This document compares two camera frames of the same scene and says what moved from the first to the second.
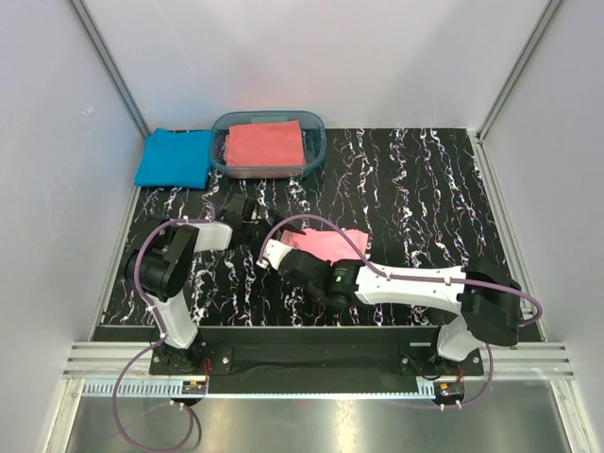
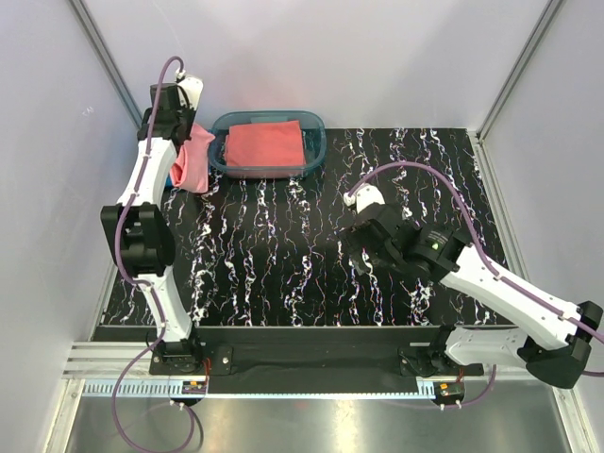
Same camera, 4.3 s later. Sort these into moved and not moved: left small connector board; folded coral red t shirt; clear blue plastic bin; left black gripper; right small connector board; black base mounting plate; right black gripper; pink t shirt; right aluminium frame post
Moved: pink t shirt; left black gripper; right black gripper
Not moved: right aluminium frame post; left small connector board; right small connector board; folded coral red t shirt; clear blue plastic bin; black base mounting plate
